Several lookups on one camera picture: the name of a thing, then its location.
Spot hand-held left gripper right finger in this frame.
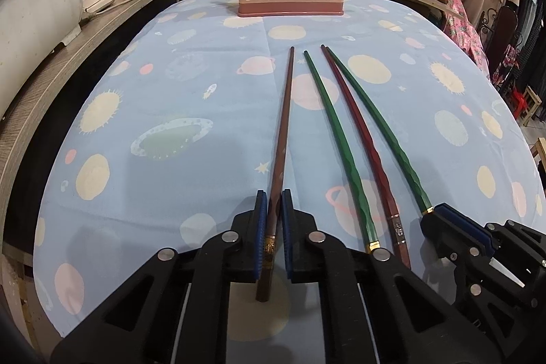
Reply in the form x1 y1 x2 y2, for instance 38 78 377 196
282 189 501 364

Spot green chopstick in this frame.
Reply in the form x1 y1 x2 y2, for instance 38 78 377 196
325 46 435 215
302 50 380 254

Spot small wooden stool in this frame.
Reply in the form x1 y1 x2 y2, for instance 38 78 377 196
516 84 543 127

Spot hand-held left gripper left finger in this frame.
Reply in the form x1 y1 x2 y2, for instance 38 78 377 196
49 190 269 364

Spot pink floral garment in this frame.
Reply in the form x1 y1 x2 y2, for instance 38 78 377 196
428 0 490 75

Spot white plastic tub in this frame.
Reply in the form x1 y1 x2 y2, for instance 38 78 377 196
0 0 84 119

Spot hanging dark clothes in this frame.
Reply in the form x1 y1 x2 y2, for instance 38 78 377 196
515 0 546 92

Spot blue planet print tablecloth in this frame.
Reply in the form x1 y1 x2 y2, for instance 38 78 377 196
34 0 546 341

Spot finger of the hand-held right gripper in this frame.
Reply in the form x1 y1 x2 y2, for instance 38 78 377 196
420 213 546 333
435 204 546 283

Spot dark metal chair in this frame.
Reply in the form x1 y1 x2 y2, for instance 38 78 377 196
478 3 520 85

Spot dark maroon chopstick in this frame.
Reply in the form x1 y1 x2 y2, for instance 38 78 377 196
320 44 413 270

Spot red plastic stool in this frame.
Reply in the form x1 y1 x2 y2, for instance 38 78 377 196
502 86 530 114

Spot brown chopstick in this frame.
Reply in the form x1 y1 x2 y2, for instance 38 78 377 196
255 45 296 302

